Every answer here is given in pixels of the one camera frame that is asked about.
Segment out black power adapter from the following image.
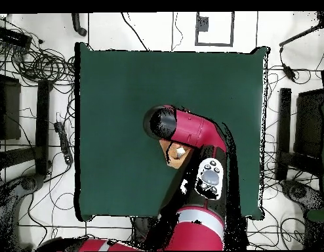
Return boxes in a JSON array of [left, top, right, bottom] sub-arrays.
[[281, 63, 298, 82]]

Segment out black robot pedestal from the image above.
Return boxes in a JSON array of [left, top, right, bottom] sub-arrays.
[[131, 216, 163, 245]]

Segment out dark green tablecloth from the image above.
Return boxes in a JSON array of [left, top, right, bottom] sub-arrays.
[[73, 41, 270, 222]]

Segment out dark rectangular panel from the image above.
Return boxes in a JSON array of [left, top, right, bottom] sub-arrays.
[[0, 73, 22, 140], [293, 88, 324, 158]]

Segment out black stand bar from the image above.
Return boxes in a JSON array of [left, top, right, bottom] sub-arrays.
[[35, 79, 53, 176], [275, 87, 292, 181]]

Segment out grey square frame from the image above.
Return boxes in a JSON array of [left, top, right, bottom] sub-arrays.
[[194, 11, 235, 48]]

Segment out yellow terry towel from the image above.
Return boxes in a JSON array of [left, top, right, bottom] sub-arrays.
[[158, 138, 195, 169]]

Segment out small grey box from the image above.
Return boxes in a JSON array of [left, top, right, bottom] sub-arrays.
[[195, 16, 210, 33]]

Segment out tangle of black cables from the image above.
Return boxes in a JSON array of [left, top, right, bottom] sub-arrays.
[[0, 39, 76, 87]]

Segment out black curved handle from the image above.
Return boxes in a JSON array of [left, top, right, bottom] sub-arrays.
[[71, 12, 88, 37]]

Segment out grey caster foot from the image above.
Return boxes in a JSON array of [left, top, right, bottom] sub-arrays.
[[0, 173, 46, 208], [280, 178, 324, 212]]

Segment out black electronics box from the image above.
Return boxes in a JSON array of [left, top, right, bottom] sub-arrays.
[[0, 26, 33, 50]]

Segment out black pole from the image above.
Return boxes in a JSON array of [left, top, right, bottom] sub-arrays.
[[279, 22, 324, 48]]

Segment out long black power strip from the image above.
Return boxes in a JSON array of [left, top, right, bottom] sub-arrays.
[[53, 121, 74, 165]]

